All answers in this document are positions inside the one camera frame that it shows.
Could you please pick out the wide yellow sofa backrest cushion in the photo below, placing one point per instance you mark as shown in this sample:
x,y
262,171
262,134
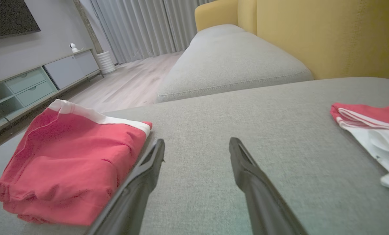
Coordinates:
x,y
328,36

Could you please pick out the black flat television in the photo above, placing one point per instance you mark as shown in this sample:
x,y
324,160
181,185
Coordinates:
x,y
5,16

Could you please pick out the white grey TV cabinet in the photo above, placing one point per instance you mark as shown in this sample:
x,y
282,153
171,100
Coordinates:
x,y
67,68

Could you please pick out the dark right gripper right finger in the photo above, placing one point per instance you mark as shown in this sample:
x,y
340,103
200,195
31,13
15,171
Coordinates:
x,y
266,212

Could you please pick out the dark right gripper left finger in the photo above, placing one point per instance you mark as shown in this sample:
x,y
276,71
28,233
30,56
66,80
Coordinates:
x,y
129,209

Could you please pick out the small white security camera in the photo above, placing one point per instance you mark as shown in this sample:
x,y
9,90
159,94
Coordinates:
x,y
73,48

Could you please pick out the large grey sofa seat cushion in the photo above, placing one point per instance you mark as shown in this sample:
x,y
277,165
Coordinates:
x,y
214,124

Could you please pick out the grey pleated curtain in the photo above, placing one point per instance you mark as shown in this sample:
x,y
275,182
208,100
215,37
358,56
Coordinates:
x,y
142,26

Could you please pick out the red white jersey number 23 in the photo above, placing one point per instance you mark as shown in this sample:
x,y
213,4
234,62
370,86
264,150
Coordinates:
x,y
377,140

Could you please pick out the white ribbed cylinder appliance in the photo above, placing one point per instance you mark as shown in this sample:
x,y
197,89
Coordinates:
x,y
106,63

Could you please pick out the small grey sofa seat cushion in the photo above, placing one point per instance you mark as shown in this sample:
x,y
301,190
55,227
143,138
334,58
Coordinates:
x,y
233,62

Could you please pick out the red garment with white trim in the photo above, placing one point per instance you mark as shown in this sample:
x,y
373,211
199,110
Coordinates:
x,y
67,163

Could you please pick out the yellow sofa armrest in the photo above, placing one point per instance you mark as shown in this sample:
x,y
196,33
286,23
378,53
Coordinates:
x,y
215,14

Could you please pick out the narrow yellow sofa backrest cushion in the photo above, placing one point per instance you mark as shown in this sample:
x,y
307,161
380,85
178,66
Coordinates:
x,y
246,16

